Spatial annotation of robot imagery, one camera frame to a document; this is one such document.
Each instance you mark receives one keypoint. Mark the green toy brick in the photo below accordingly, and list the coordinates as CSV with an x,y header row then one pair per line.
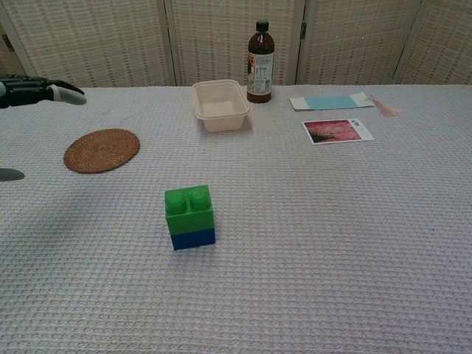
x,y
190,215

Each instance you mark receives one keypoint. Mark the beige plastic food container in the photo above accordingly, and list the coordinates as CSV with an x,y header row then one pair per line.
x,y
221,108

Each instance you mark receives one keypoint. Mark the blue toy brick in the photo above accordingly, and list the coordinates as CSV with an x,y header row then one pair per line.
x,y
193,239

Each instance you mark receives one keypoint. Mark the postcard with red picture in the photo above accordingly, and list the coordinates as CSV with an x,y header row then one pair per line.
x,y
337,131

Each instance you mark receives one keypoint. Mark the blue cream bookmark pink tassel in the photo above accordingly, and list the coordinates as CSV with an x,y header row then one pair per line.
x,y
328,102

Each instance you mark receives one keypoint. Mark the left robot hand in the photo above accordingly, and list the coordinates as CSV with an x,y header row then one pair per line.
x,y
26,92

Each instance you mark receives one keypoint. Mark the brass screen hinge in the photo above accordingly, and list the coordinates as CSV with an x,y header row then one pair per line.
x,y
303,30
7,43

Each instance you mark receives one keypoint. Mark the round woven rattan coaster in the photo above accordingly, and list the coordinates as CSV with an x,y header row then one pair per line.
x,y
101,150

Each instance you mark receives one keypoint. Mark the woven folding screen panel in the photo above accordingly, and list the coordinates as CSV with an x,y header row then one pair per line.
x,y
350,37
450,37
11,62
214,37
92,37

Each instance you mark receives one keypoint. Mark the brown bottle with black cap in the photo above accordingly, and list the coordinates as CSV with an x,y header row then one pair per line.
x,y
260,70

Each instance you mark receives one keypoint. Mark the white waffle tablecloth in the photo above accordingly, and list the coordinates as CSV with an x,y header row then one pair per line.
x,y
295,258

